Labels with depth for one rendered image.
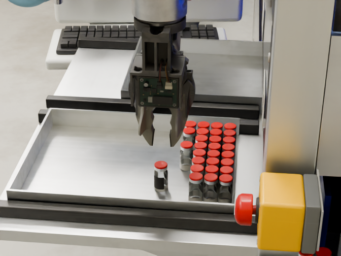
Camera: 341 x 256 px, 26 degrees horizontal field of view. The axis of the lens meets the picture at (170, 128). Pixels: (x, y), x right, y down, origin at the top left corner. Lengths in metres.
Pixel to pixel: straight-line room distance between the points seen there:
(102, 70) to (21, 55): 2.28
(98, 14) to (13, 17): 2.35
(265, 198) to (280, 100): 0.12
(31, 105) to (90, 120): 2.00
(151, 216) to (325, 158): 0.27
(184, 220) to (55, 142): 0.33
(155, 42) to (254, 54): 0.66
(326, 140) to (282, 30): 0.16
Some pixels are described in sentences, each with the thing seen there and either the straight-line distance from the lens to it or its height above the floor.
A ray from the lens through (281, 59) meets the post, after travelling 0.89.
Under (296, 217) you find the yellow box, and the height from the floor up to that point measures 1.01.
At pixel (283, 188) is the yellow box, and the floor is 1.03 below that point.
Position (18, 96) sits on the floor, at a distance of 3.41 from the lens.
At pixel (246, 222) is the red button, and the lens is 0.92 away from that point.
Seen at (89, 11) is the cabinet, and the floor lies 0.84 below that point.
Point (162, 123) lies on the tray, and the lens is 1.31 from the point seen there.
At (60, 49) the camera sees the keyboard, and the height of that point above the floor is 0.82.
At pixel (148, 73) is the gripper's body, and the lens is 0.99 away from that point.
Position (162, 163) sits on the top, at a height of 0.93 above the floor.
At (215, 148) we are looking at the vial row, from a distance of 1.18.
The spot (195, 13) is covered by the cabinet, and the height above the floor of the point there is 0.83.
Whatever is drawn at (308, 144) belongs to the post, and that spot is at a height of 1.06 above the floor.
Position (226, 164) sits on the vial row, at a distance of 1.14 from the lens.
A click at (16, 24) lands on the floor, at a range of 4.20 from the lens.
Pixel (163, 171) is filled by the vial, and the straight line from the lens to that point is 1.14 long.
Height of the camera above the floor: 1.55
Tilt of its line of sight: 30 degrees down
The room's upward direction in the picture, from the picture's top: straight up
